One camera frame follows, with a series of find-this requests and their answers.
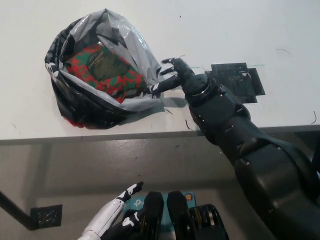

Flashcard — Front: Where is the black tape patch on table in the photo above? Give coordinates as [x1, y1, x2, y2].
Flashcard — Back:
[204, 62, 266, 104]

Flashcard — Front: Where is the black table leg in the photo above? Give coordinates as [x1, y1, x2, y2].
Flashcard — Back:
[0, 190, 38, 231]

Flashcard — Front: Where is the black plastic bag grey inside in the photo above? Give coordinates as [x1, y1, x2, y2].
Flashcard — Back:
[44, 7, 166, 130]

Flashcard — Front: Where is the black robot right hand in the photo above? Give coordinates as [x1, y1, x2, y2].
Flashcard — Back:
[141, 56, 216, 98]

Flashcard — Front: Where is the black floor tape patch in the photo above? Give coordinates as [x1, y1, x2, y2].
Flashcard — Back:
[29, 204, 63, 228]

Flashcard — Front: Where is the red green coffee bean bag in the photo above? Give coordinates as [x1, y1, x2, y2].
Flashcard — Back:
[65, 43, 148, 105]

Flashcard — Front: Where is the dark rounded object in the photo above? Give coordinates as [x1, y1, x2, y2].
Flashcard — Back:
[311, 151, 320, 175]

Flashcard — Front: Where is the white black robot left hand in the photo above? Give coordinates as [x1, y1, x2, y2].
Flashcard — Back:
[76, 181, 145, 240]

